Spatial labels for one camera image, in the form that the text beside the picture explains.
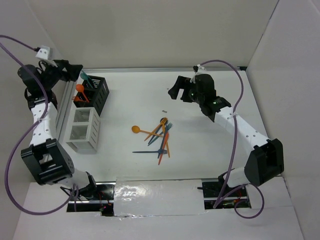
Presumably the yellow knife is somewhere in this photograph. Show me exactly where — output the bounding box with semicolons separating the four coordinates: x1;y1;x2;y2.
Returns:
165;123;171;157

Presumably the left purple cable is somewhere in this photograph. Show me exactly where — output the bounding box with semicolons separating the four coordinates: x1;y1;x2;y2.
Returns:
0;34;80;216

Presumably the aluminium frame rail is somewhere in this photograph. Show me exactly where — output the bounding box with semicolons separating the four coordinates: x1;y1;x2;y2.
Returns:
81;66;248;75

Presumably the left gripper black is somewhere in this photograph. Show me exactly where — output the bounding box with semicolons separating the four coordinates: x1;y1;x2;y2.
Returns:
43;59;85;90

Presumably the teal spoon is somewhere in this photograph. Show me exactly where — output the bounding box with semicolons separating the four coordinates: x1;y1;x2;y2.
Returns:
80;70;95;89

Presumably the yellow fork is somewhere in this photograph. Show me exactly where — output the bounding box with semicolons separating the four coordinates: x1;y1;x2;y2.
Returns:
151;123;165;134

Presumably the teal fork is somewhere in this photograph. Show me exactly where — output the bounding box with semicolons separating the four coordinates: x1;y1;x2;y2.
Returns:
147;122;174;147

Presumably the white foil panel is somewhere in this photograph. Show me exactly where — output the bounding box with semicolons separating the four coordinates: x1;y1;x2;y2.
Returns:
113;179;205;217

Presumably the dark blue fork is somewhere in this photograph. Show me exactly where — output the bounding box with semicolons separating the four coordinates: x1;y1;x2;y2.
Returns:
132;149;168;154

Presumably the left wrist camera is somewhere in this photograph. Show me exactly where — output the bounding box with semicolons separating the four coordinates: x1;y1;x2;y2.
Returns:
35;45;52;60

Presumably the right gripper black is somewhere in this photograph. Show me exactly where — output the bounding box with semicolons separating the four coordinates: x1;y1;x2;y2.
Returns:
168;75;204;105

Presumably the orange knife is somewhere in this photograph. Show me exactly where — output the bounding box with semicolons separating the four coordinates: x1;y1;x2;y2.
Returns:
158;131;169;165

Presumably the yellow spoon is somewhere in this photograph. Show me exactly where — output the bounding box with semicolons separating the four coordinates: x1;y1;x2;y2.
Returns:
131;125;162;137

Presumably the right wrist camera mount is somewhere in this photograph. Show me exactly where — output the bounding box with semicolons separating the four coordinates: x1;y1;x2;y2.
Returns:
190;64;207;83

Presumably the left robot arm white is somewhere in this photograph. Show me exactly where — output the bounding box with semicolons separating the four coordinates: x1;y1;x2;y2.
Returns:
17;60;99;200

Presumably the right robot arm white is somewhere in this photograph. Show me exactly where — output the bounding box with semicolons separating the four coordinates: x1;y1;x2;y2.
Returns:
168;73;284;196

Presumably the dark blue knife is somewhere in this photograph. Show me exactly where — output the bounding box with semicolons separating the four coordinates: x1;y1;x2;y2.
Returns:
157;126;168;159

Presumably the black utensil caddy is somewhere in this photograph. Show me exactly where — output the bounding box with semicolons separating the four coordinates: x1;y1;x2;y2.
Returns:
73;75;110;116

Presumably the white utensil caddy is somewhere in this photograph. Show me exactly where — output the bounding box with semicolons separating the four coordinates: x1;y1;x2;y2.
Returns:
65;107;101;154

